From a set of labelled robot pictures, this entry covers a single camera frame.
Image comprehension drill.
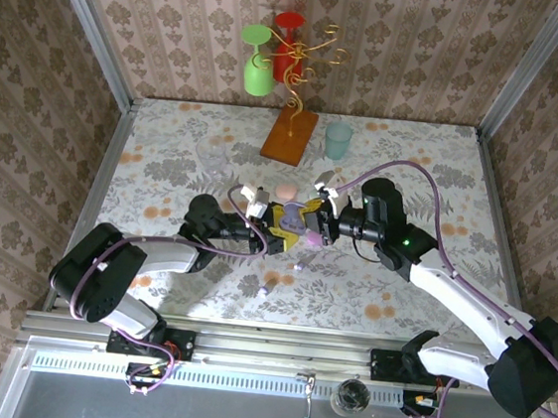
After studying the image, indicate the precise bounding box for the red wine glass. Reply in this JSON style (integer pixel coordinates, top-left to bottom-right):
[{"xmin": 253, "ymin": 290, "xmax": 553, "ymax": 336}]
[{"xmin": 266, "ymin": 10, "xmax": 311, "ymax": 86}]

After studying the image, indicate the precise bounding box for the aluminium table side rail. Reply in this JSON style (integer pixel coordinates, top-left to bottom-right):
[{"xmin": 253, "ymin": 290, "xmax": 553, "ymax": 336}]
[
  {"xmin": 451, "ymin": 127, "xmax": 558, "ymax": 368},
  {"xmin": 16, "ymin": 87, "xmax": 141, "ymax": 343}
]

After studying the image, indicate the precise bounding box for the black power connector block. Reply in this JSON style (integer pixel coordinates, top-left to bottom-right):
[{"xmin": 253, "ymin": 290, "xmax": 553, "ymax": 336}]
[
  {"xmin": 398, "ymin": 388, "xmax": 440, "ymax": 418},
  {"xmin": 122, "ymin": 359, "xmax": 177, "ymax": 392}
]

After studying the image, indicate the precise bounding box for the green wine glass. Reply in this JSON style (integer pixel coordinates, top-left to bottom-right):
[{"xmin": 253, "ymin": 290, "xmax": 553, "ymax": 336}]
[{"xmin": 234, "ymin": 22, "xmax": 283, "ymax": 99}]

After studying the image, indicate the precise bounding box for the clear glass tumbler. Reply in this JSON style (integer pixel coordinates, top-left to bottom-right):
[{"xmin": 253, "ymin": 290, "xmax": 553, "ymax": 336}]
[{"xmin": 191, "ymin": 133, "xmax": 231, "ymax": 179}]

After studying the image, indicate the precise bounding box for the teal plastic cup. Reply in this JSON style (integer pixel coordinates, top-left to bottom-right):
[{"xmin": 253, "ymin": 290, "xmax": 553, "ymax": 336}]
[{"xmin": 321, "ymin": 120, "xmax": 354, "ymax": 164}]

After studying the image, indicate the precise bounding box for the slotted grey cable duct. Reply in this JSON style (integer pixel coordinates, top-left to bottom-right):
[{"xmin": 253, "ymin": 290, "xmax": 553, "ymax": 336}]
[{"xmin": 28, "ymin": 348, "xmax": 444, "ymax": 413}]

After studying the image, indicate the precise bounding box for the lavender earbud charging case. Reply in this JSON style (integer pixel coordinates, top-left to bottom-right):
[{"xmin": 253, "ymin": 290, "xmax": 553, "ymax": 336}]
[{"xmin": 277, "ymin": 198, "xmax": 312, "ymax": 237}]

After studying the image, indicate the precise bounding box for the clear glass jar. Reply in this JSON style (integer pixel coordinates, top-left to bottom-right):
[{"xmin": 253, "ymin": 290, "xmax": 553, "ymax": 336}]
[{"xmin": 329, "ymin": 375, "xmax": 373, "ymax": 418}]

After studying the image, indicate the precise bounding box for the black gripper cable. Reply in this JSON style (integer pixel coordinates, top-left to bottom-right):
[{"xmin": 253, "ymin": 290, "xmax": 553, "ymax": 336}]
[{"xmin": 349, "ymin": 238, "xmax": 385, "ymax": 265}]

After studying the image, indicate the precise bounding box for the gold wire glass holder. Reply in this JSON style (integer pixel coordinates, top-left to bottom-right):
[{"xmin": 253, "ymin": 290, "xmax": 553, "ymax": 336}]
[{"xmin": 242, "ymin": 15, "xmax": 353, "ymax": 172}]

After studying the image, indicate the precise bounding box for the aluminium frame corner post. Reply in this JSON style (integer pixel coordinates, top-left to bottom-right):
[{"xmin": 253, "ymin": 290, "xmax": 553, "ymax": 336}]
[
  {"xmin": 24, "ymin": 0, "xmax": 146, "ymax": 115},
  {"xmin": 474, "ymin": 0, "xmax": 558, "ymax": 150}
]

